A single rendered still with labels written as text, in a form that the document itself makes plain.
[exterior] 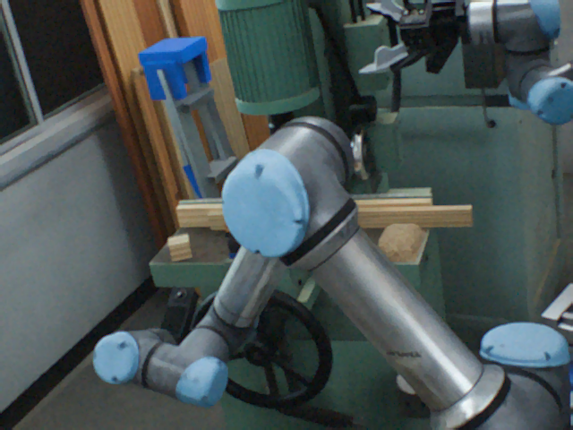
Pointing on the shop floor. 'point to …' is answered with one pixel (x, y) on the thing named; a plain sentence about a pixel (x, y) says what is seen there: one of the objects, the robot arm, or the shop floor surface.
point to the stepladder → (155, 69)
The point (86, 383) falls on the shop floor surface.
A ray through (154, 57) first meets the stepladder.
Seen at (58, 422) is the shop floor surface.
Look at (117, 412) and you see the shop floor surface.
